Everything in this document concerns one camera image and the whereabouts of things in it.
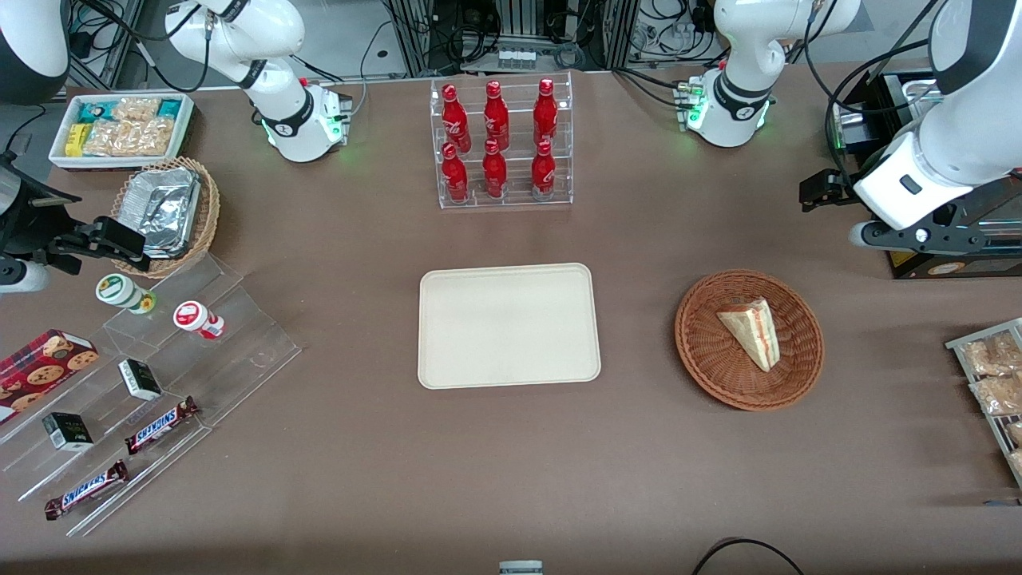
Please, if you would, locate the triangular sandwich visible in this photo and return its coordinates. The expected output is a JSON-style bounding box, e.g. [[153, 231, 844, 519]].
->
[[716, 297, 780, 374]]

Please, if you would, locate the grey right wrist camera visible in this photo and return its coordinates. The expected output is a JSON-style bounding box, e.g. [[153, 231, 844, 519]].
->
[[0, 260, 51, 295]]

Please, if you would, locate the clear acrylic bottle rack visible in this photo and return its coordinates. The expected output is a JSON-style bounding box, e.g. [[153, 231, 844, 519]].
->
[[430, 71, 575, 210]]

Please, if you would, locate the red cola bottle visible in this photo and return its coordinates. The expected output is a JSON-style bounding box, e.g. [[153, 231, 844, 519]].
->
[[530, 140, 557, 201], [441, 84, 473, 154], [484, 81, 511, 153], [441, 142, 470, 203], [533, 78, 559, 149], [481, 139, 509, 200]]

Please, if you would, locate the small black box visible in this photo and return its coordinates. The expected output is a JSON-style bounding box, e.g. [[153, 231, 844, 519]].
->
[[41, 412, 95, 454], [117, 359, 164, 402]]

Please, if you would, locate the light tan wicker basket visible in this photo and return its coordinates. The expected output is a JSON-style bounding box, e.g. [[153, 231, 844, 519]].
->
[[110, 157, 221, 280]]

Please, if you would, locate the red lid yogurt cup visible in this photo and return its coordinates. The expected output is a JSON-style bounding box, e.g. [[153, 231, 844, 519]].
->
[[172, 300, 227, 341]]

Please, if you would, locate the cream plastic tray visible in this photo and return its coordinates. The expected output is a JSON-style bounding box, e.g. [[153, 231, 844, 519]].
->
[[418, 263, 602, 391]]

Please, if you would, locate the black cable loop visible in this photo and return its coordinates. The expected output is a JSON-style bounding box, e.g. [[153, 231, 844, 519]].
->
[[690, 537, 807, 575]]

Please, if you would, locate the large clear cracker bag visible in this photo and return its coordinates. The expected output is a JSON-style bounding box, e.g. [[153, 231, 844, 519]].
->
[[82, 118, 175, 158]]

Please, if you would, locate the brown wicker basket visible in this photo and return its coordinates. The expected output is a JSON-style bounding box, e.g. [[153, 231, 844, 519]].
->
[[675, 270, 825, 412]]

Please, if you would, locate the clear acrylic stepped display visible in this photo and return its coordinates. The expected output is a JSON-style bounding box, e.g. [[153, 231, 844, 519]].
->
[[0, 253, 303, 538]]

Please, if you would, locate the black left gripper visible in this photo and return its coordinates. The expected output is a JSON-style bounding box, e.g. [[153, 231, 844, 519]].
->
[[801, 169, 980, 256]]

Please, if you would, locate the black hot dog roller machine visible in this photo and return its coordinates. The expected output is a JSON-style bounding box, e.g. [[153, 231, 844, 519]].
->
[[829, 68, 1022, 281]]

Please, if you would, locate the red cookie box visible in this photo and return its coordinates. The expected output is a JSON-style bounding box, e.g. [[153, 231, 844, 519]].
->
[[0, 328, 101, 426]]

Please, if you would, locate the small clear cracker bag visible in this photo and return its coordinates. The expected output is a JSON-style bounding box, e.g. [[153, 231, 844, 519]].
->
[[112, 97, 161, 123]]

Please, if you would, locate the stack of foil trays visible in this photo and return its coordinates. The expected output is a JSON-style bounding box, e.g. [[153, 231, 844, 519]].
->
[[126, 167, 202, 260]]

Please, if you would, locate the grey wire rack tray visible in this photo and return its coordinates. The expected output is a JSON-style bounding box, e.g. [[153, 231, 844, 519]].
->
[[945, 317, 1022, 490]]

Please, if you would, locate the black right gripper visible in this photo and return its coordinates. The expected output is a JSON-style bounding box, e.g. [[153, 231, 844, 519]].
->
[[0, 156, 153, 277]]

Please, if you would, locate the green lid yogurt cup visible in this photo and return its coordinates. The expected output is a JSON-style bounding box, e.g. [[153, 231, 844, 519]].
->
[[95, 273, 157, 315]]

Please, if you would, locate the snickers chocolate bar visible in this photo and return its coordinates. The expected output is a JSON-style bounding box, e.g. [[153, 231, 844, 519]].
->
[[124, 396, 201, 457], [43, 460, 129, 521]]

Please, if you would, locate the white rectangular snack box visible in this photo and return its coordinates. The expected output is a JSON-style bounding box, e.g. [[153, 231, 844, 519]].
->
[[48, 93, 196, 171]]

